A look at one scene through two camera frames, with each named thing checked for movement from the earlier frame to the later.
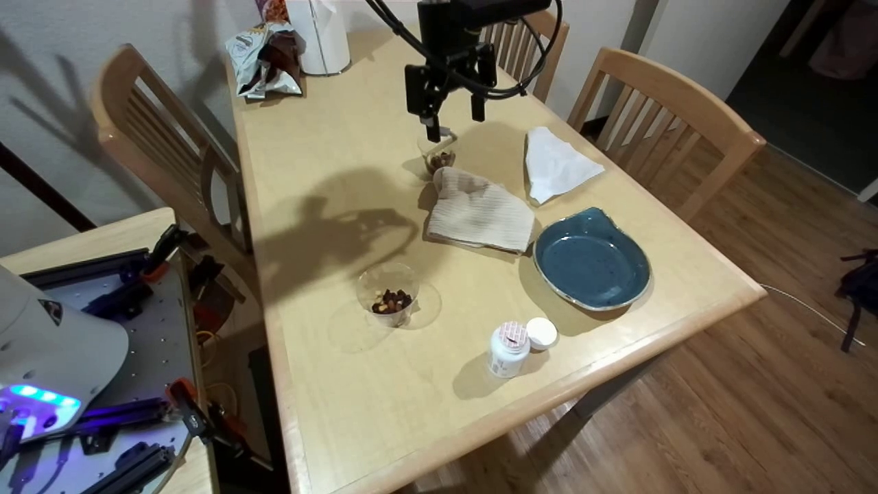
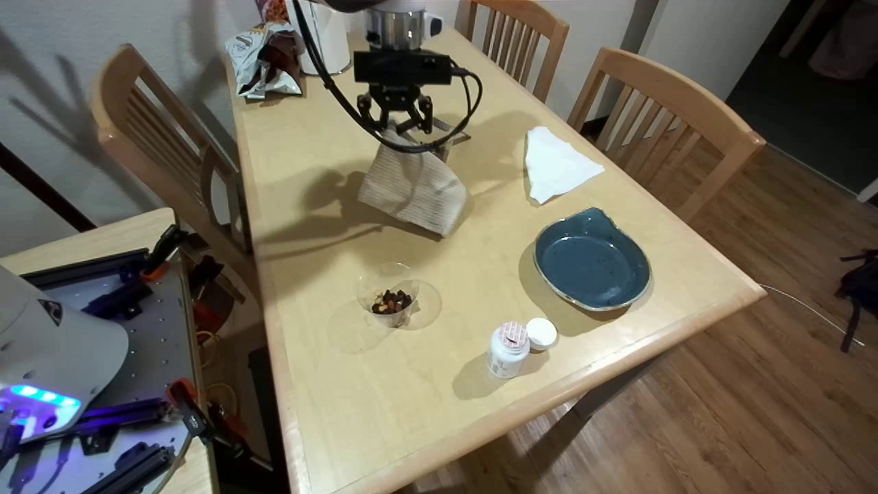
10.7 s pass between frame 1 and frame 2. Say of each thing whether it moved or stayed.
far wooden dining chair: stayed
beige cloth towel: moved
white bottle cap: stayed
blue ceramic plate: stayed
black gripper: moved
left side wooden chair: stayed
